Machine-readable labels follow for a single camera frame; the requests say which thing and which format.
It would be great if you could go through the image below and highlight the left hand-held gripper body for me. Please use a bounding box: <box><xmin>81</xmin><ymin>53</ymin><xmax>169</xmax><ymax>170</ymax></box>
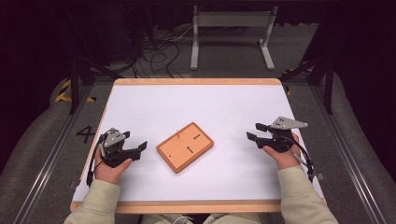
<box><xmin>98</xmin><ymin>127</ymin><xmax>143</xmax><ymax>169</ymax></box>

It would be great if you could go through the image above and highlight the person's lap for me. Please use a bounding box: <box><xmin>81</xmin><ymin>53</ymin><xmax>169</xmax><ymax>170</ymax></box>
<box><xmin>139</xmin><ymin>212</ymin><xmax>269</xmax><ymax>224</ymax></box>

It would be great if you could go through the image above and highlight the orange wooden picture frame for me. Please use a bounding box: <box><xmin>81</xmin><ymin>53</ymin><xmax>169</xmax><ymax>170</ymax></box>
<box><xmin>155</xmin><ymin>121</ymin><xmax>215</xmax><ymax>175</ymax></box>

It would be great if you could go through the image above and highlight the black metal stand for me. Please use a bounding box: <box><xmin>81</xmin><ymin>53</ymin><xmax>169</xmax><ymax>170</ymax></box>
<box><xmin>277</xmin><ymin>55</ymin><xmax>336</xmax><ymax>115</ymax></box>
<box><xmin>68</xmin><ymin>50</ymin><xmax>123</xmax><ymax>116</ymax></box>

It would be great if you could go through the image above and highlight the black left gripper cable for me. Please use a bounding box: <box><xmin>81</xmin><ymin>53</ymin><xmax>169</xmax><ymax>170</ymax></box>
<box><xmin>86</xmin><ymin>133</ymin><xmax>108</xmax><ymax>188</ymax></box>

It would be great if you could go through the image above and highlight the yellow black hazard tape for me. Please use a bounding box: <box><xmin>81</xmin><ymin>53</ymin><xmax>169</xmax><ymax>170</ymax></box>
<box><xmin>54</xmin><ymin>78</ymin><xmax>97</xmax><ymax>104</ymax></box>
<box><xmin>280</xmin><ymin>66</ymin><xmax>314</xmax><ymax>97</ymax></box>

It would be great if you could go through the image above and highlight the person's left hand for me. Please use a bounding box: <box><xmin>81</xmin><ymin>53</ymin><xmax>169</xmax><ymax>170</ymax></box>
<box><xmin>93</xmin><ymin>147</ymin><xmax>134</xmax><ymax>186</ymax></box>

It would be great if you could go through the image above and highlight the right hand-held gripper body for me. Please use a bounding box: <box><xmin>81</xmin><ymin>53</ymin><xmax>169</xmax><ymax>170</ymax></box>
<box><xmin>256</xmin><ymin>116</ymin><xmax>309</xmax><ymax>154</ymax></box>

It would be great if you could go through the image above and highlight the tangle of black floor cables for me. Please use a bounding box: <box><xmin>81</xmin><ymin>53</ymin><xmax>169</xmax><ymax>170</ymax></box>
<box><xmin>132</xmin><ymin>26</ymin><xmax>185</xmax><ymax>79</ymax></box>

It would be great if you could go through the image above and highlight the person's right hand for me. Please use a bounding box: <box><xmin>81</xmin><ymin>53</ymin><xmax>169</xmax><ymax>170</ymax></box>
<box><xmin>262</xmin><ymin>133</ymin><xmax>302</xmax><ymax>171</ymax></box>

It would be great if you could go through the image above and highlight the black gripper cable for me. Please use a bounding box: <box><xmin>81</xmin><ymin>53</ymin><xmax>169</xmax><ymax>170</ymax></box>
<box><xmin>284</xmin><ymin>134</ymin><xmax>316</xmax><ymax>183</ymax></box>
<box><xmin>86</xmin><ymin>133</ymin><xmax>108</xmax><ymax>188</ymax></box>

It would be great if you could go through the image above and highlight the grey metal stand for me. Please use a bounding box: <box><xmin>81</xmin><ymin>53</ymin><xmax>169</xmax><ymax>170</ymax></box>
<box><xmin>190</xmin><ymin>5</ymin><xmax>278</xmax><ymax>71</ymax></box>

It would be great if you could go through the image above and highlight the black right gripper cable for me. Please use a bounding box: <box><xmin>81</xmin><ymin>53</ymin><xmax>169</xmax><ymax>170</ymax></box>
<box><xmin>284</xmin><ymin>134</ymin><xmax>316</xmax><ymax>183</ymax></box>

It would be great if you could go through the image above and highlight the aluminium floor rail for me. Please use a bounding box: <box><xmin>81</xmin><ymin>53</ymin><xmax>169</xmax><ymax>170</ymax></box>
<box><xmin>12</xmin><ymin>83</ymin><xmax>94</xmax><ymax>224</ymax></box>
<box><xmin>311</xmin><ymin>83</ymin><xmax>389</xmax><ymax>224</ymax></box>

